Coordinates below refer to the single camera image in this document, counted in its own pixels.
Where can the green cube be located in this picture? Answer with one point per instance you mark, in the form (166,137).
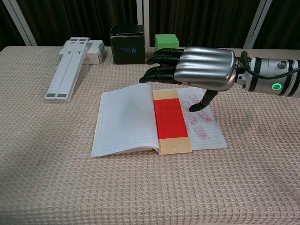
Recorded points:
(166,42)

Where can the white cardboard box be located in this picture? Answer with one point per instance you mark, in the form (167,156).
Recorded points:
(96,52)

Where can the red and tan card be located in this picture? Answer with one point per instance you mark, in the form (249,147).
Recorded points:
(168,117)

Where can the black cube box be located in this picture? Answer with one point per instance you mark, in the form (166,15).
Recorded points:
(127,47)

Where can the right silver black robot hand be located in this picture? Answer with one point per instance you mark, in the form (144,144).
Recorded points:
(206,68)

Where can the yellow cover lined notebook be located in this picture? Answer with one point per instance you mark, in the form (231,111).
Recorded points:
(124,117)

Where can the white folding stand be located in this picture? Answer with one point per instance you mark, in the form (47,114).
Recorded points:
(68,70)

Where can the white frame post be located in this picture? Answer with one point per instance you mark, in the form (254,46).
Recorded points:
(140,14)
(19,23)
(257,23)

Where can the dark pleated curtain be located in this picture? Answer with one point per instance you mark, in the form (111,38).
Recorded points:
(286,23)
(199,18)
(70,18)
(7,30)

